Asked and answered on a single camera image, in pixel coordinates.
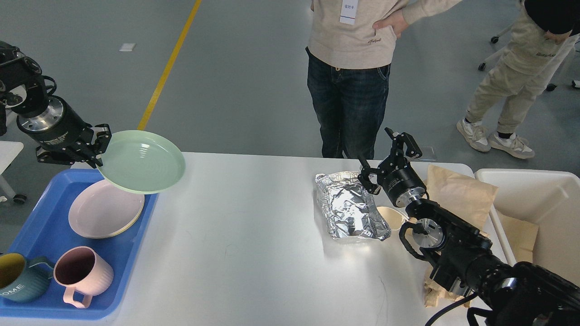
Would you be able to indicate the white side table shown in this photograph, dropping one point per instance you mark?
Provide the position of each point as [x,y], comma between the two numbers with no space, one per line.
[8,152]

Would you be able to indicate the blue mug yellow inside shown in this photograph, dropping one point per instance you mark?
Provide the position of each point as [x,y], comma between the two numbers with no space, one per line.
[24,280]

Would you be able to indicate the crumpled aluminium foil bag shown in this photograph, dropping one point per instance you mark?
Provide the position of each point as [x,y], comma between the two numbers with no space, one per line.
[349,210]

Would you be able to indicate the green plate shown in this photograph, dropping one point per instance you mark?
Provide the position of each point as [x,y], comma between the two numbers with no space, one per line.
[142,162]

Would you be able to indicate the brown paper in bin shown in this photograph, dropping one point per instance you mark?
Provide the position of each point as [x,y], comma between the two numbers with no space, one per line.
[521,236]

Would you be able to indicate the person in khaki trousers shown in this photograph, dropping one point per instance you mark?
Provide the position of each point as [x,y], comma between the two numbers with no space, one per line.
[541,37]

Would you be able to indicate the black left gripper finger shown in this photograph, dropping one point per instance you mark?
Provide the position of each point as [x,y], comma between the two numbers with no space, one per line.
[96,139]
[67,157]

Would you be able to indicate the pink ribbed mug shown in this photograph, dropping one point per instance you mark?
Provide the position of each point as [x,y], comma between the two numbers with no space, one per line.
[84,274]

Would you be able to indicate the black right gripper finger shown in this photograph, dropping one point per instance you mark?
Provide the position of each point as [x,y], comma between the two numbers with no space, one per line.
[403,148]
[364,176]

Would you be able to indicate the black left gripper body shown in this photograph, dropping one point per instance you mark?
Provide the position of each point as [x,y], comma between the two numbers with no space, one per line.
[58,130]

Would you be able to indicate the crumpled brown paper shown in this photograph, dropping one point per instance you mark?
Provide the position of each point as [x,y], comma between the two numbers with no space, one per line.
[433,291]

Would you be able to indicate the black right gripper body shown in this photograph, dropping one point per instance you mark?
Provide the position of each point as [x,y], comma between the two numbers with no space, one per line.
[400,181]

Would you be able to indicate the small cream cup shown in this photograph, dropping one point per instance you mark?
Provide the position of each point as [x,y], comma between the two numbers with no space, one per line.
[393,217]

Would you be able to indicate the white plastic bin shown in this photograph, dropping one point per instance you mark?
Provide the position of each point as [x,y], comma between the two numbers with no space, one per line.
[548,199]

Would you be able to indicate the brown paper bag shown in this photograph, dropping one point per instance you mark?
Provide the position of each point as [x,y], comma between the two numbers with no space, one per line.
[464,196]

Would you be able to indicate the blue plastic tray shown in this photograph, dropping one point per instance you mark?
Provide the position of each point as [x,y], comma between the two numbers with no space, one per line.
[48,233]

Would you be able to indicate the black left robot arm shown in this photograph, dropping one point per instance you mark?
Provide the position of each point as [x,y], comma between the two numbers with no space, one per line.
[21,78]

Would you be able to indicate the pink plate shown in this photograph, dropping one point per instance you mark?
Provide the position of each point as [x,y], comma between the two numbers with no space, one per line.
[102,211]

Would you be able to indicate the person in beige sweater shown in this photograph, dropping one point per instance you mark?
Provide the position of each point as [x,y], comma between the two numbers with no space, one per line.
[350,51]

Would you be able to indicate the white office chair base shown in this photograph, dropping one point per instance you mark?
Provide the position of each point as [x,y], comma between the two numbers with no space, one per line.
[498,50]

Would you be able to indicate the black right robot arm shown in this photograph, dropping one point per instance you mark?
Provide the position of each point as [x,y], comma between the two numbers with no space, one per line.
[523,294]

